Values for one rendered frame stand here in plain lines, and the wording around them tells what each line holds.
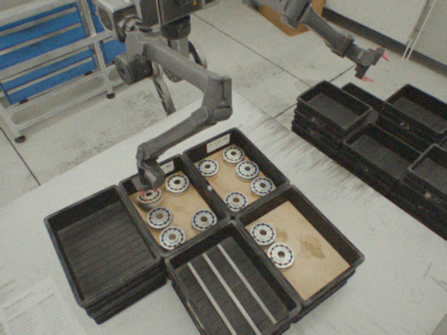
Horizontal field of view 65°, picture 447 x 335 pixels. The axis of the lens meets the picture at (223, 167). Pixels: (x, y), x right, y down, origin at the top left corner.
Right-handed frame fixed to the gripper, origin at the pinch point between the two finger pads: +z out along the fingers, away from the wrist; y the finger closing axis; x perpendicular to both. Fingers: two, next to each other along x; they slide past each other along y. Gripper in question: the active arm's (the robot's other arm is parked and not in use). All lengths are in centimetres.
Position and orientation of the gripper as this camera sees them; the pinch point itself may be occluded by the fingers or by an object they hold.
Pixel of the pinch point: (148, 192)
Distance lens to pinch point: 149.8
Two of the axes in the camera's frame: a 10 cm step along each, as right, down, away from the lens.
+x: -5.5, -6.7, 5.0
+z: -0.7, 6.4, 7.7
